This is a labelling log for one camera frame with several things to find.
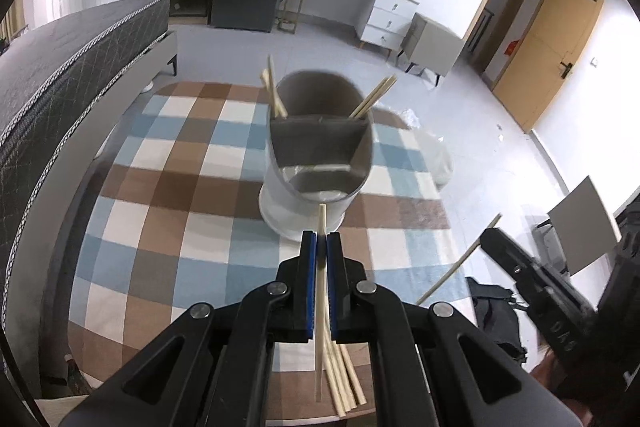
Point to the beige curtain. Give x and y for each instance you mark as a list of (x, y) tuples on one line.
[(10, 24)]

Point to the checkered tablecloth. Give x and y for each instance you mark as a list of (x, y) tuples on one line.
[(165, 217)]

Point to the grey bed frame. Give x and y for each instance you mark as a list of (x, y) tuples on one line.
[(100, 132)]

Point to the red sign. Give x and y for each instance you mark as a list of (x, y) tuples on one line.
[(511, 48)]

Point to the black backpack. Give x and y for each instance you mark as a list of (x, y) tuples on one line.
[(495, 312)]

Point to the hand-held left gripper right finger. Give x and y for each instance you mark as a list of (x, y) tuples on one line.
[(332, 287)]

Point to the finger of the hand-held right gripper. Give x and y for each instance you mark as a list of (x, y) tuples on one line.
[(510, 257)]

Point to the wooden door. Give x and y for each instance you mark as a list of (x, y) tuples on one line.
[(550, 47)]

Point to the pile of wooden chopsticks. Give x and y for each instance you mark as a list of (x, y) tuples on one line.
[(345, 387)]

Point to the white vanity desk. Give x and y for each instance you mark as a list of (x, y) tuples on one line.
[(390, 7)]

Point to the grey white utensil holder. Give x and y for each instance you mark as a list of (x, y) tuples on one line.
[(280, 207)]

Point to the dark stair railing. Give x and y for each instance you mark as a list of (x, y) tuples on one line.
[(480, 32)]

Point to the person's right hand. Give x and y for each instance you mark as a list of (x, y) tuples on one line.
[(547, 372)]

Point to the grey nightstand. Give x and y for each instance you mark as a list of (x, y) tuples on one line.
[(430, 47)]

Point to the white floor disc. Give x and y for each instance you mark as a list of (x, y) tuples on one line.
[(145, 88)]

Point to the dark grey mattress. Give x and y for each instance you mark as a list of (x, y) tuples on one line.
[(60, 62)]

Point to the grey flat board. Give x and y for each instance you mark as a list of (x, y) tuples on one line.
[(585, 227)]

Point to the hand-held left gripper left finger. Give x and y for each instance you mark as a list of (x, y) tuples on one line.
[(310, 287)]

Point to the clear plastic bag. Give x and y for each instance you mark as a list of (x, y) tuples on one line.
[(417, 122)]

